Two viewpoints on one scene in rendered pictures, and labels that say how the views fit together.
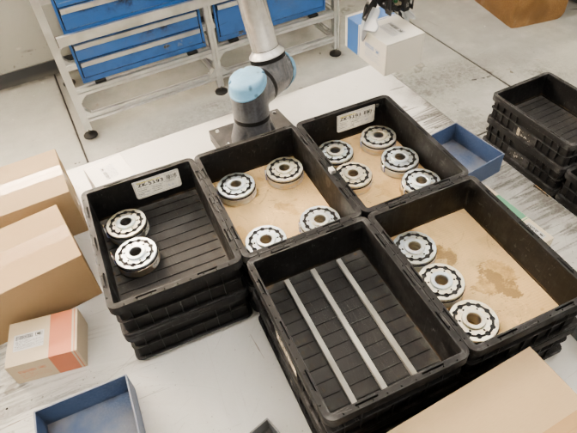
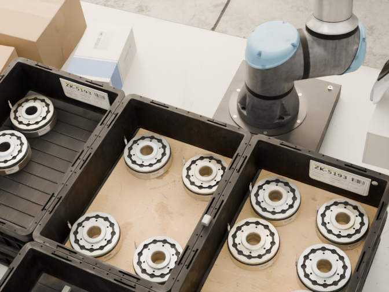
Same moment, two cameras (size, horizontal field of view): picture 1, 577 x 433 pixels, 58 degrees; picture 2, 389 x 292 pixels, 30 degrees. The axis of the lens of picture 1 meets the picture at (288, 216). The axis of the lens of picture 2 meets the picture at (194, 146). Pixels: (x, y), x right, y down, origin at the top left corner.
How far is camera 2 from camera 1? 0.92 m
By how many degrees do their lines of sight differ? 33
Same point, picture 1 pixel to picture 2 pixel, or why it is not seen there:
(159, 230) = (52, 140)
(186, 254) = (41, 183)
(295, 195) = (188, 210)
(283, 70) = (334, 54)
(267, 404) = not seen: outside the picture
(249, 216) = (125, 194)
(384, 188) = (271, 284)
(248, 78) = (270, 41)
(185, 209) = not seen: hidden behind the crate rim
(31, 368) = not seen: outside the picture
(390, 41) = (379, 130)
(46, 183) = (32, 19)
